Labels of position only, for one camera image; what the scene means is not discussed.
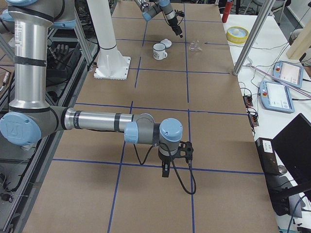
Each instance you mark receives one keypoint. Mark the white plastic funnel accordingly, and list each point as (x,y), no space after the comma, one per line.
(166,42)

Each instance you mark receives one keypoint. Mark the clear plastic funnel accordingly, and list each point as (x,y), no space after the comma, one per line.
(194,46)

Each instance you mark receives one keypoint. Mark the white enamel mug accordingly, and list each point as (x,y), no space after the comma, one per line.
(159,51)

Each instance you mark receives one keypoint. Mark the yellow tape roll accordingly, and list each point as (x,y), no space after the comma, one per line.
(237,34)

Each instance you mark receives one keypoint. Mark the red bottle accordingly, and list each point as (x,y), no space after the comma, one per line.
(227,10)

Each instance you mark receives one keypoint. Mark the upper orange connector board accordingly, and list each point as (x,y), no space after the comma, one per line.
(248,101)

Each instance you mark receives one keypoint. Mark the orange connector board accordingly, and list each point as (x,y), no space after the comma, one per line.
(248,101)
(253,119)

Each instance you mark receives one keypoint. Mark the lower orange connector board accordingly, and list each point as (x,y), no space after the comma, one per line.
(253,119)

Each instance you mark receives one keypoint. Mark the black computer box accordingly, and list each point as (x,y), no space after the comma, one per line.
(267,156)

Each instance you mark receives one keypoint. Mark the lower teach pendant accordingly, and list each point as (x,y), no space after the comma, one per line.
(276,97)

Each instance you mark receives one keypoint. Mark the teach pendant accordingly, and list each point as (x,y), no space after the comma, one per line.
(276,97)
(290,73)

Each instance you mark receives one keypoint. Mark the upper teach pendant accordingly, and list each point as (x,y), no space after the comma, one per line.
(290,73)

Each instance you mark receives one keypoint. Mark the black laptop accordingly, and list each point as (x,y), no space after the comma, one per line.
(293,146)

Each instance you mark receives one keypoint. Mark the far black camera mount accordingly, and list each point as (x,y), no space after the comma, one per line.
(179,14)

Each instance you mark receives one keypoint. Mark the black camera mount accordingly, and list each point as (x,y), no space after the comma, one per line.
(179,14)
(185,150)

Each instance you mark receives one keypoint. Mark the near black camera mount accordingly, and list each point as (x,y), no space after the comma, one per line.
(185,150)

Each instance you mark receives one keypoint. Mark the aluminium frame post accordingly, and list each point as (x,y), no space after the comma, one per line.
(259,22)

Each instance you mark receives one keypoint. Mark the white pedestal column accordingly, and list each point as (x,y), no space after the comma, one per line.
(110,64)

